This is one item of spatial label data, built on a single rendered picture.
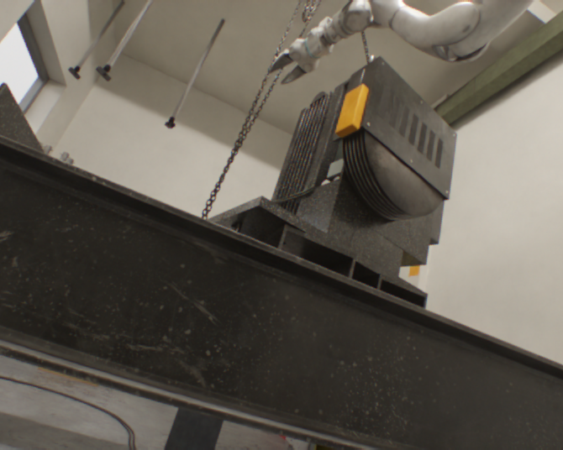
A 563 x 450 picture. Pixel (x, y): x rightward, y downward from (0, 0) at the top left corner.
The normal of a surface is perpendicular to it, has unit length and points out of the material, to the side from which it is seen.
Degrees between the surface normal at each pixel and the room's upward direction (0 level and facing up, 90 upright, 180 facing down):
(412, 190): 90
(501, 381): 90
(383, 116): 90
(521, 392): 90
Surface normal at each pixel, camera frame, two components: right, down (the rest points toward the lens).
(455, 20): -0.72, -0.17
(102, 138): 0.34, -0.24
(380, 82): 0.56, -0.14
